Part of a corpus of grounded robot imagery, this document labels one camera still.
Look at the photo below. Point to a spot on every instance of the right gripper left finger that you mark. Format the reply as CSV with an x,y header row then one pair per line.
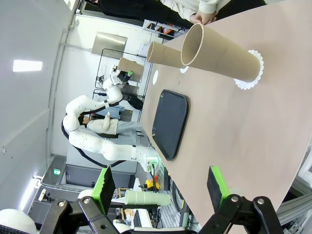
x,y
107,192

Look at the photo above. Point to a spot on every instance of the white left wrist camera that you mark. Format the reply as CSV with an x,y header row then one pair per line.
x,y
114,69

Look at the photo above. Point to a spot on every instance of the grey metal wall panel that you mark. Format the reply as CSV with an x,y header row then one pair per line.
x,y
109,44

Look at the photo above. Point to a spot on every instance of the person's left forearm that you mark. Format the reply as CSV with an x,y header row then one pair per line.
x,y
214,6

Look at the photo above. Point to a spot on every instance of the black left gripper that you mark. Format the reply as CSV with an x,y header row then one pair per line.
x,y
122,76

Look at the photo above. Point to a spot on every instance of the black plastic serving tray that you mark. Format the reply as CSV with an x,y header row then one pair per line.
x,y
170,124

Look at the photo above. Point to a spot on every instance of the yellow tool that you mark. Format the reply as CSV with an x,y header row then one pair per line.
x,y
153,184

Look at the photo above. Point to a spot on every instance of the aluminium profile frame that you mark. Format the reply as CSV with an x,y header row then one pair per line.
x,y
295,202

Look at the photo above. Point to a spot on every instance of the white scalloped paper coaster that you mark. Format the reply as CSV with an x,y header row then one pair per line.
x,y
155,77
246,85

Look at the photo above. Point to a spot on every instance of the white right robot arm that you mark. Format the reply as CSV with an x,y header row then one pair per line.
x,y
14,220

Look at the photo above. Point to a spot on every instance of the pale green cup stack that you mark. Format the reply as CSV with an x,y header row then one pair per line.
x,y
146,198

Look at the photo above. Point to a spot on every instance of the rectangular ceiling light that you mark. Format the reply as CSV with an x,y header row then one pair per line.
x,y
27,65

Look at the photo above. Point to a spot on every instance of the bystander in white fleece jacket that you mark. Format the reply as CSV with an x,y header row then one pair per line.
x,y
109,126

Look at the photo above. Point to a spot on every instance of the white socket box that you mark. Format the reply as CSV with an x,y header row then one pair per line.
x,y
152,163

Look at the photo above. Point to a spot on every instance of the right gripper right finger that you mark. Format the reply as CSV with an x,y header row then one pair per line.
x,y
214,190

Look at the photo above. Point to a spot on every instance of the person's left hand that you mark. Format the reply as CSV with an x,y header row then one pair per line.
x,y
203,18

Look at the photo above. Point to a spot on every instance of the green exit sign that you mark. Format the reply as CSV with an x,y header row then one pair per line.
x,y
56,171

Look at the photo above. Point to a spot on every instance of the person's black trousers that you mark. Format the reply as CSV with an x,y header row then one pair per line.
x,y
134,9

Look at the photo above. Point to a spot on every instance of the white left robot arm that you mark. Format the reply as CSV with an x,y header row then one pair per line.
x,y
85,141

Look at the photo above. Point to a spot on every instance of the light grey sweater torso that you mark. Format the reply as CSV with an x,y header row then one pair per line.
x,y
180,6

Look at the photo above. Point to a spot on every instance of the tall brown paper cup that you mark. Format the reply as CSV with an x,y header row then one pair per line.
x,y
226,56
163,54
130,65

